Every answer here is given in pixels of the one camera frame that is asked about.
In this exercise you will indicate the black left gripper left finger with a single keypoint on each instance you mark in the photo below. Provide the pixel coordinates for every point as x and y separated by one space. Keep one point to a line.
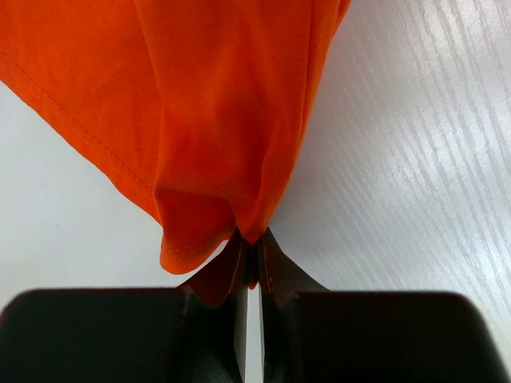
193 332

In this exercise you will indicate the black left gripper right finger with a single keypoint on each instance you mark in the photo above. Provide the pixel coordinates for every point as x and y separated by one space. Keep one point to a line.
312 334

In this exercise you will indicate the orange t shirt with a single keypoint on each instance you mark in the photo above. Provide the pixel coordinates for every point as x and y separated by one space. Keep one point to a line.
195 110

